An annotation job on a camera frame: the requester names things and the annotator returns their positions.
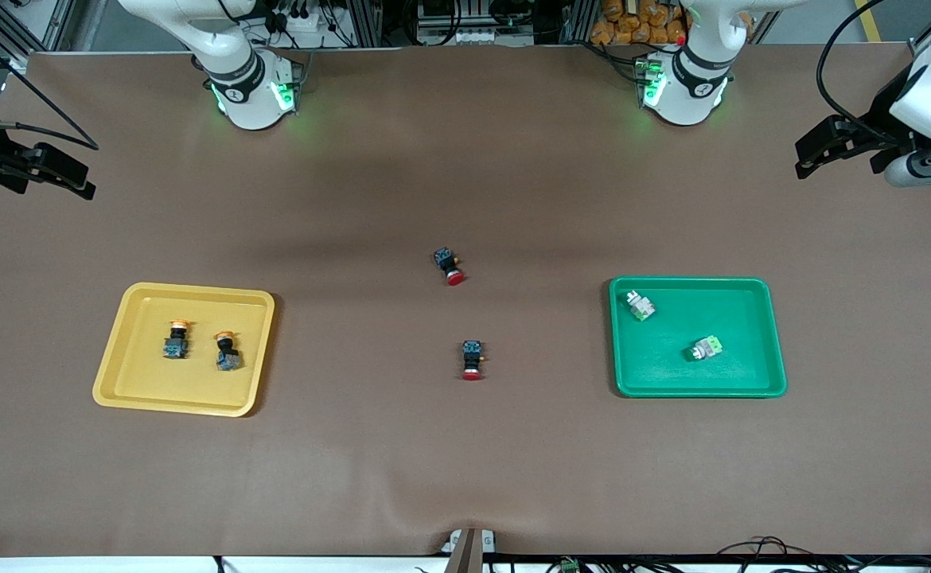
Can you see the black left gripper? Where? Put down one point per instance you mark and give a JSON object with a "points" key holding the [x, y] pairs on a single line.
{"points": [[882, 121]]}

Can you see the yellow cap push button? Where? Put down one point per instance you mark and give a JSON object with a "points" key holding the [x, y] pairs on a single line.
{"points": [[229, 358], [176, 348]]}

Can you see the green white push button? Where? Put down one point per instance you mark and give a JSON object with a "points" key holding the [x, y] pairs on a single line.
{"points": [[706, 348], [642, 306]]}

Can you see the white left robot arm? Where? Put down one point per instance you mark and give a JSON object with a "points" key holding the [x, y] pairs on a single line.
{"points": [[692, 87]]}

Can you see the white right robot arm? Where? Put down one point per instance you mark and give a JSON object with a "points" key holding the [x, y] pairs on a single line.
{"points": [[247, 87]]}

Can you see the orange net bag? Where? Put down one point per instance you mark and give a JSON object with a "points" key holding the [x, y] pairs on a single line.
{"points": [[633, 24]]}

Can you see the yellow plastic tray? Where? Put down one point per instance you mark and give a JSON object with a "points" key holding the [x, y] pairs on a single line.
{"points": [[195, 390]]}

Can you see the green plastic tray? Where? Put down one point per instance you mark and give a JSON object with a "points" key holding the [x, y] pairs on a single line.
{"points": [[696, 382]]}

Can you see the white power strip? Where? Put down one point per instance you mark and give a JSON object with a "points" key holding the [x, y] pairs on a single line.
{"points": [[306, 20]]}

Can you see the red cap push button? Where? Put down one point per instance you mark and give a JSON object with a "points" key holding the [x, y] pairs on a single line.
{"points": [[472, 358], [448, 264]]}

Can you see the brown table mat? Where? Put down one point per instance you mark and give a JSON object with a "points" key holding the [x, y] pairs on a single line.
{"points": [[465, 461]]}

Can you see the small green connector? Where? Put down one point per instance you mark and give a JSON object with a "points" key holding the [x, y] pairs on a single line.
{"points": [[567, 565]]}

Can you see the aluminium frame rail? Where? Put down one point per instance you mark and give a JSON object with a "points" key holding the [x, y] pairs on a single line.
{"points": [[4, 32]]}

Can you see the metal table clamp bracket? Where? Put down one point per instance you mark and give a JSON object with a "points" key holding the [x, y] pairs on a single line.
{"points": [[465, 549]]}

